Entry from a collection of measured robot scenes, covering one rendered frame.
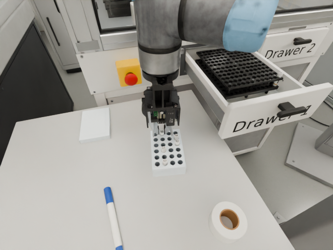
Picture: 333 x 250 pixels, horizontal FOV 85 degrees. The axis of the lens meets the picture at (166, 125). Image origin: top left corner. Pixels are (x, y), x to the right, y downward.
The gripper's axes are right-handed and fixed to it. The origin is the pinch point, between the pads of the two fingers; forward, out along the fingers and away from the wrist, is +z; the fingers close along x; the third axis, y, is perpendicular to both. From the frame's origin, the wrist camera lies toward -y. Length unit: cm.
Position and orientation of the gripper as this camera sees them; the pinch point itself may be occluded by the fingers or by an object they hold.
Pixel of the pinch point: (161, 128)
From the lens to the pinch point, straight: 50.7
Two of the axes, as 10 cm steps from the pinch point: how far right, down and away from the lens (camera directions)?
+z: 0.0, 6.8, 7.4
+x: 10.0, -0.7, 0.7
